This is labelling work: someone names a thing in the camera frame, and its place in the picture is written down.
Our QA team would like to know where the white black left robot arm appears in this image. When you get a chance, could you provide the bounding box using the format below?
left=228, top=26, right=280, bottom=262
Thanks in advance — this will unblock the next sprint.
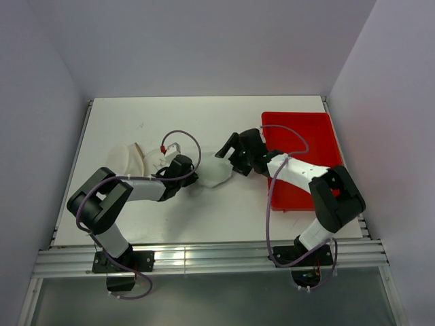
left=67, top=154, right=198, bottom=271

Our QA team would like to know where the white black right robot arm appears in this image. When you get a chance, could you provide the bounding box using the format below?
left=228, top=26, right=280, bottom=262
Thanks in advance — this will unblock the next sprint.
left=215, top=129, right=366, bottom=268

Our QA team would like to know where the red plastic tray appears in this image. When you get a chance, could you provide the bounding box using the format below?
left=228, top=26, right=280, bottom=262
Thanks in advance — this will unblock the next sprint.
left=261, top=111, right=343, bottom=211

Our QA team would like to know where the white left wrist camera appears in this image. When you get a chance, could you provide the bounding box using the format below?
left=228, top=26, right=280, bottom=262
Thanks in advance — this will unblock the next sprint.
left=160, top=143, right=181, bottom=156

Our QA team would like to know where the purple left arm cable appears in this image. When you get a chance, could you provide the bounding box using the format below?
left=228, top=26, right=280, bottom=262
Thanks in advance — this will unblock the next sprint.
left=76, top=130, right=202, bottom=300

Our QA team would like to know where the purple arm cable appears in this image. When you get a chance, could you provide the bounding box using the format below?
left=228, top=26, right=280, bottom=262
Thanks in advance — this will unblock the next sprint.
left=260, top=124, right=339, bottom=293
left=76, top=130, right=202, bottom=300

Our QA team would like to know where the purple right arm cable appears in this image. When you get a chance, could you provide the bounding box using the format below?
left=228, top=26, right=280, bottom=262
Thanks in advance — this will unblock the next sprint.
left=260, top=124, right=339, bottom=293

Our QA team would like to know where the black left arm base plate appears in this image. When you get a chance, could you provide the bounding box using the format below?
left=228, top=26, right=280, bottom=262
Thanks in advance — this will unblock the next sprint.
left=91, top=249, right=154, bottom=293

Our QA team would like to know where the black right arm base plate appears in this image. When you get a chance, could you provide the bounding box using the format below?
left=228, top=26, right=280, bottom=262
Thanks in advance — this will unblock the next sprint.
left=272, top=244, right=334, bottom=268

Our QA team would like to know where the aluminium mounting rail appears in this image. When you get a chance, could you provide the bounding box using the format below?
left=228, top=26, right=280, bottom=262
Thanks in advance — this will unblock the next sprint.
left=31, top=238, right=389, bottom=278

